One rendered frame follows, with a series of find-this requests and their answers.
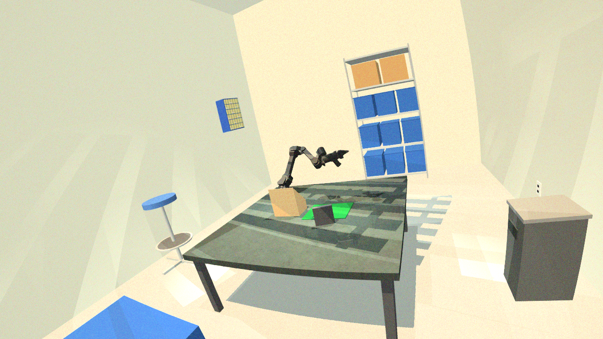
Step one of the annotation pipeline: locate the green circuit board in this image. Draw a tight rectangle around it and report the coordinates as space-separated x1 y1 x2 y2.
302 202 354 220

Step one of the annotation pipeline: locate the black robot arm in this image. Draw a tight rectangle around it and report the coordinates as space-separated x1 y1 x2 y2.
277 146 341 189

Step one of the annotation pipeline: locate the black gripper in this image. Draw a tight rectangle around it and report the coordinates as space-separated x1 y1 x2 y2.
328 150 349 161

